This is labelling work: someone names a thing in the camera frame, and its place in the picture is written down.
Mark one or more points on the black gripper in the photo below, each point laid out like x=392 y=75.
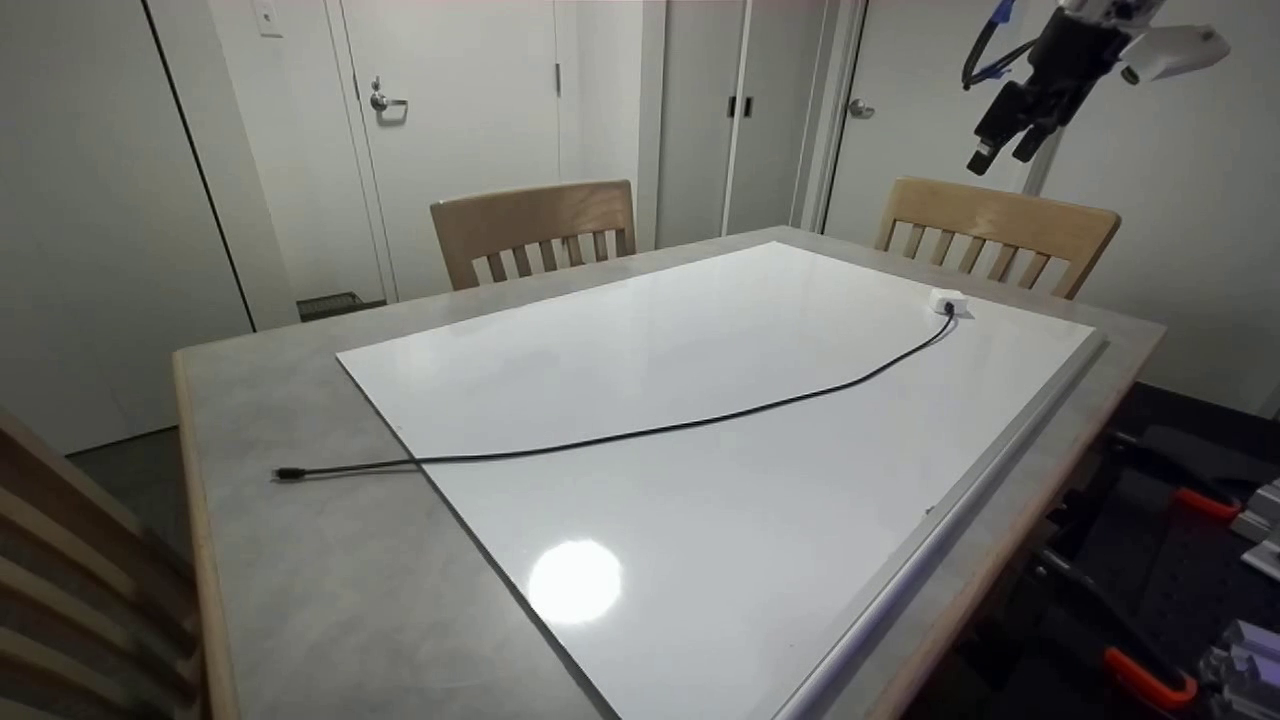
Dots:
x=1066 y=63

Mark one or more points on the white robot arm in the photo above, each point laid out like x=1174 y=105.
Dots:
x=1013 y=64

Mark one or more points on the wooden chair far right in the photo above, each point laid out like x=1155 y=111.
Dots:
x=1026 y=232

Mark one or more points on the wooden chair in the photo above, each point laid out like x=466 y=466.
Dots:
x=1026 y=232
x=535 y=228
x=98 y=613

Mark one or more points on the white board on table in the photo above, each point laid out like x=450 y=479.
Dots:
x=709 y=474

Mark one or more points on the wooden chair far left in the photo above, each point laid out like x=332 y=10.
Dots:
x=535 y=228

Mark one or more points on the wooden chair near left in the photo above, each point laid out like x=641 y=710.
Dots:
x=98 y=613

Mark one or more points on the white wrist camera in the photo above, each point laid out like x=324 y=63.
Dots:
x=1174 y=50

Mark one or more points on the orange handled clamp far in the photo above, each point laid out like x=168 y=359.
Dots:
x=1184 y=485

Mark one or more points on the orange handled clamp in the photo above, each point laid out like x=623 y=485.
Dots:
x=1184 y=485
x=1130 y=656

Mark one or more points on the orange handled clamp near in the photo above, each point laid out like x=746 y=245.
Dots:
x=1130 y=656

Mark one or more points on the white door with handle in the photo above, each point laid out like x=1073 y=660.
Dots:
x=459 y=98

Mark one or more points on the wall light switch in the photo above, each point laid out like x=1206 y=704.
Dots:
x=271 y=23

